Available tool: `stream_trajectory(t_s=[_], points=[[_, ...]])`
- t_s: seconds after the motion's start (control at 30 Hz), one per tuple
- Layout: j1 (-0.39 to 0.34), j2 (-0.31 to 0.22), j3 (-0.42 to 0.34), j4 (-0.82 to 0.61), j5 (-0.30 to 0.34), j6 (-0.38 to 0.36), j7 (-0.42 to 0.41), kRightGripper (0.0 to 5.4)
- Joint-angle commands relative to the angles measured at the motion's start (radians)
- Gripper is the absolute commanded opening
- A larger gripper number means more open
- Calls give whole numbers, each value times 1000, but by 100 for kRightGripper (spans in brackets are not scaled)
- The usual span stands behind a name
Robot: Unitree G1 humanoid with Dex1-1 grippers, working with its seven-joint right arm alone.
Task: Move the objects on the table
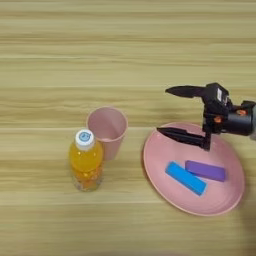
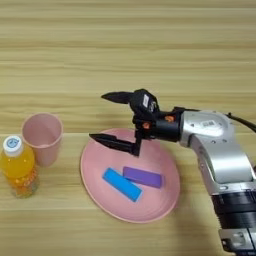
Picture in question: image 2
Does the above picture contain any small black box white label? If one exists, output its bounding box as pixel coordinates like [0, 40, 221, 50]
[129, 88, 161, 118]

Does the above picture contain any pink plastic cup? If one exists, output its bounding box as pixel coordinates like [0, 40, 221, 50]
[21, 112, 64, 168]

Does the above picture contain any pink round plate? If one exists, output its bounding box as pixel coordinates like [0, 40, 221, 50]
[79, 127, 182, 224]

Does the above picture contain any purple rectangular block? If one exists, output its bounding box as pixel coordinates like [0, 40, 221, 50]
[122, 166, 165, 190]

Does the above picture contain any orange juice bottle white cap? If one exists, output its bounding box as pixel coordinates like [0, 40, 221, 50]
[0, 134, 40, 200]

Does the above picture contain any blue rectangular block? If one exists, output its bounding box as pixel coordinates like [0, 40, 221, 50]
[101, 167, 144, 203]

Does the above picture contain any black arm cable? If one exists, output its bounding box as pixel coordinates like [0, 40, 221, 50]
[225, 112, 256, 134]

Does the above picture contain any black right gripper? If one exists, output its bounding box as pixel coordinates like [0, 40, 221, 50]
[88, 90, 185, 158]

